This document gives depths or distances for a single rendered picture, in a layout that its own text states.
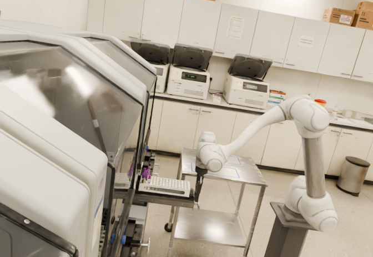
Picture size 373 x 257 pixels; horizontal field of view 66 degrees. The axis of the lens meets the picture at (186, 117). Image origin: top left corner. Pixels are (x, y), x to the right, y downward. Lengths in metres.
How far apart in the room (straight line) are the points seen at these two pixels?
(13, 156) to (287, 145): 4.10
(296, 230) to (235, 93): 2.33
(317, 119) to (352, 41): 3.34
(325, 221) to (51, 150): 1.53
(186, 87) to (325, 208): 2.58
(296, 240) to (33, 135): 1.84
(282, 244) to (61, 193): 1.80
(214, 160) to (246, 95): 2.65
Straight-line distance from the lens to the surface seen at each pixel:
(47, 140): 0.59
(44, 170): 0.52
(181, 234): 2.35
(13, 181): 0.48
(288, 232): 2.10
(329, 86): 5.14
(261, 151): 4.34
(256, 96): 4.07
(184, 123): 4.01
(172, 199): 1.74
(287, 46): 4.41
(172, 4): 4.13
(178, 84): 3.89
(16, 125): 0.59
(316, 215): 1.83
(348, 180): 4.62
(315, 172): 1.73
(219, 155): 1.47
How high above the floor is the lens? 1.72
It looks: 16 degrees down
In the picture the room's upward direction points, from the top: 10 degrees clockwise
